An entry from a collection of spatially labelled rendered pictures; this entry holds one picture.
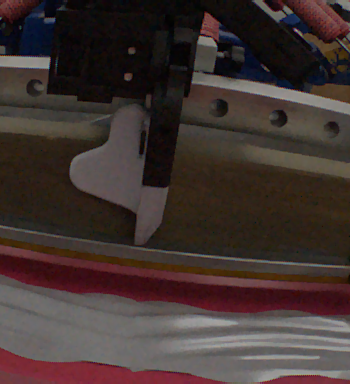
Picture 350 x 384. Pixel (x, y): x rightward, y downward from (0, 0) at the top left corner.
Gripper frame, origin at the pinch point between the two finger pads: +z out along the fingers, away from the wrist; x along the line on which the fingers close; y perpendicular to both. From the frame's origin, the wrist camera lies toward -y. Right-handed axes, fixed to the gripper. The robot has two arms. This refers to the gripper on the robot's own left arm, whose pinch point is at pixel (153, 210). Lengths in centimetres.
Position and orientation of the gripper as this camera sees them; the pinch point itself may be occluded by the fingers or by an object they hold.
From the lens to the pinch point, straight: 35.2
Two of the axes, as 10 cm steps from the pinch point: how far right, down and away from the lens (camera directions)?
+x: 0.1, 4.7, -8.8
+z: -1.4, 8.7, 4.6
